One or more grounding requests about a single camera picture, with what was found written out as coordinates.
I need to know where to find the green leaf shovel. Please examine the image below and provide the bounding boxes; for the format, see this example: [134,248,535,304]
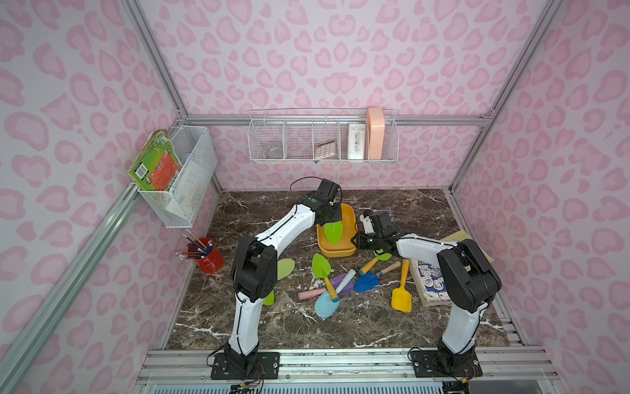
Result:
[323,222,344,246]

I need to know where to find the blue shovel wooden handle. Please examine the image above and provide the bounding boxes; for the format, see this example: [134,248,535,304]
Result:
[354,261,401,293]

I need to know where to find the green shovel blue-tipped handle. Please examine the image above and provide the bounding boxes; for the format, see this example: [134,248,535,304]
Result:
[312,253,339,303]

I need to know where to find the light blue shovel white handle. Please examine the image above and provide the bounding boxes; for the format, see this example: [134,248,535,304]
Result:
[314,268,358,320]

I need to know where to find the purple shovel pink handle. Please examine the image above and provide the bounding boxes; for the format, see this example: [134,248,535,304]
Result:
[298,274,354,300]

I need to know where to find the green shovel under left arm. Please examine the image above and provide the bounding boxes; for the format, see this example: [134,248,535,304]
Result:
[263,259,295,305]

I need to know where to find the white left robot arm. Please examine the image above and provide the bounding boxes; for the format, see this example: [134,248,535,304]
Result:
[224,178,343,373]

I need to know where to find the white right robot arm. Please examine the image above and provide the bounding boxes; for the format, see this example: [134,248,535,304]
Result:
[352,209,502,374]

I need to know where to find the orange storage box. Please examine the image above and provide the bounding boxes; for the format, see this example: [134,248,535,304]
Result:
[317,203,357,258]

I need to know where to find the white box on shelf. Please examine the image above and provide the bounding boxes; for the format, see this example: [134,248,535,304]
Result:
[347,123,367,160]

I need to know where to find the pink box on shelf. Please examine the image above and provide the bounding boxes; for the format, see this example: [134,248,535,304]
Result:
[366,107,386,161]

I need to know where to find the small calculator on shelf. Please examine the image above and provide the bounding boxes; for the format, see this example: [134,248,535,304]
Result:
[314,140,337,160]

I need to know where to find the yellow-green paper booklet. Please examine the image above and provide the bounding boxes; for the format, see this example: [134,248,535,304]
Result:
[440,230,495,264]

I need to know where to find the red pen cup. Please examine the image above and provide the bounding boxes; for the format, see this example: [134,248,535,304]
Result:
[195,237,225,275]

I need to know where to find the white paper in basket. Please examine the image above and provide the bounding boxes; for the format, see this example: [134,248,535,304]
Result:
[166,161,210,223]

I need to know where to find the green red book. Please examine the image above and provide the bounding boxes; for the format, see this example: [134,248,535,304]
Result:
[128,130,183,191]

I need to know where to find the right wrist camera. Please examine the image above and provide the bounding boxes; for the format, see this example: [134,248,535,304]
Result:
[359,213,375,234]

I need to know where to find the white wire wall shelf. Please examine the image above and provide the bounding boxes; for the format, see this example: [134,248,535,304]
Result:
[247,108,399,164]

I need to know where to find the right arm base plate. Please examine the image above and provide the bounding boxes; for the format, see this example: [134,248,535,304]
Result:
[407,348,483,379]

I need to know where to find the white mesh wall basket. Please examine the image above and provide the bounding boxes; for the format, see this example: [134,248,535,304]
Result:
[129,126,218,229]

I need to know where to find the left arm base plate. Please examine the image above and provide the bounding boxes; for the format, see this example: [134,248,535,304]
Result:
[211,351,281,380]

